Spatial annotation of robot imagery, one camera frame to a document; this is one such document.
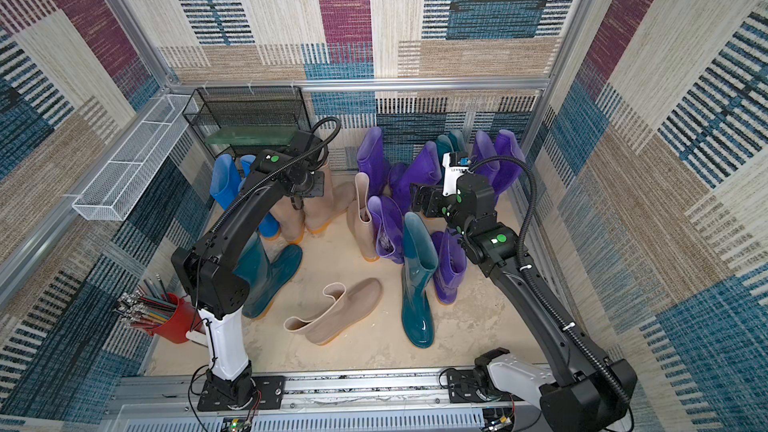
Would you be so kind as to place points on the blue rain boot upright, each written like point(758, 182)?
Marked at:
point(225, 181)

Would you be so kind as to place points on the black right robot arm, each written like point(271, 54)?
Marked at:
point(587, 391)

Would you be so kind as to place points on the teal boot front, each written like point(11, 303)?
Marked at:
point(420, 264)

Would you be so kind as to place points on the white wire mesh basket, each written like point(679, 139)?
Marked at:
point(116, 189)

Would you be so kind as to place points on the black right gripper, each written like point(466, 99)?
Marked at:
point(424, 199)

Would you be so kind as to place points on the beige boot front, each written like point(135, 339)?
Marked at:
point(290, 219)

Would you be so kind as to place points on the aluminium front rail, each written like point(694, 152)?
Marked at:
point(407, 399)

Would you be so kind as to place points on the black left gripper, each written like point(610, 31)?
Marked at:
point(321, 189)

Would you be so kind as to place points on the green tray on shelf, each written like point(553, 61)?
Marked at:
point(251, 136)

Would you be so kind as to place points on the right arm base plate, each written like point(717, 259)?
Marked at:
point(466, 386)

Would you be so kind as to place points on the short purple boot front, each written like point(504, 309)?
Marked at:
point(425, 169)

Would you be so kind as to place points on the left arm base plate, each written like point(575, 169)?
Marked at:
point(257, 392)

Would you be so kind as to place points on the black wire mesh shelf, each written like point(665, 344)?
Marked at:
point(212, 108)

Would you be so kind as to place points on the purple boot middle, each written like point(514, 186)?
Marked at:
point(387, 220)

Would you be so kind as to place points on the short purple boot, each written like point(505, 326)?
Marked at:
point(395, 175)
point(425, 169)

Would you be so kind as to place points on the tall purple boot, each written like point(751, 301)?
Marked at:
point(483, 148)
point(506, 144)

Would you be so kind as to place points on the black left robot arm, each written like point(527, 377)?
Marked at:
point(207, 270)

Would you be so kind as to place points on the purple boot at back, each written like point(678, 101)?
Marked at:
point(371, 160)

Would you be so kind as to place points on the short beige boot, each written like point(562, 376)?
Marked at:
point(349, 306)

